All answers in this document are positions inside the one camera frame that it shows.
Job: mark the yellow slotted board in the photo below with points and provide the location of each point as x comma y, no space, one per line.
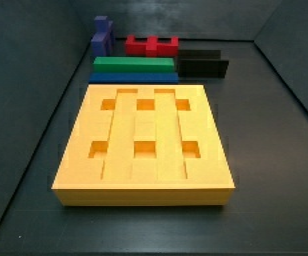
144,149

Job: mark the red notched block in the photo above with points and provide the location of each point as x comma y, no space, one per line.
152,47

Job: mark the green rectangular block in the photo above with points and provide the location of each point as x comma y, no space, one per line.
133,65

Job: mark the blue rectangular block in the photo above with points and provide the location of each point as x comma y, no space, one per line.
135,78

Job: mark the purple notched block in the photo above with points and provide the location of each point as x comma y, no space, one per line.
104,39

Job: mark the black notched block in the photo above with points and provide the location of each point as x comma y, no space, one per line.
202,64

